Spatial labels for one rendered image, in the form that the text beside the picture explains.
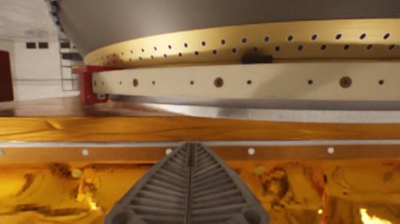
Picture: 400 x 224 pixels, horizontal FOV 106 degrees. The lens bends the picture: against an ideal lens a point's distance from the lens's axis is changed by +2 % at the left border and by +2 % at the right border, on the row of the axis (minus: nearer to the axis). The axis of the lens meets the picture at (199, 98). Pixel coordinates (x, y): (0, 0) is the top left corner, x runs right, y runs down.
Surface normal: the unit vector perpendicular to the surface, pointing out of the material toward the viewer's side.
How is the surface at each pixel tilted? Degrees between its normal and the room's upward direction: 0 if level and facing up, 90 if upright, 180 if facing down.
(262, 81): 90
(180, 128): 90
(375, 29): 62
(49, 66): 90
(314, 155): 90
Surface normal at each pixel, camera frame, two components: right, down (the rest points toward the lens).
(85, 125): 0.02, 0.09
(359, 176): 0.00, -0.44
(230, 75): -0.26, 0.08
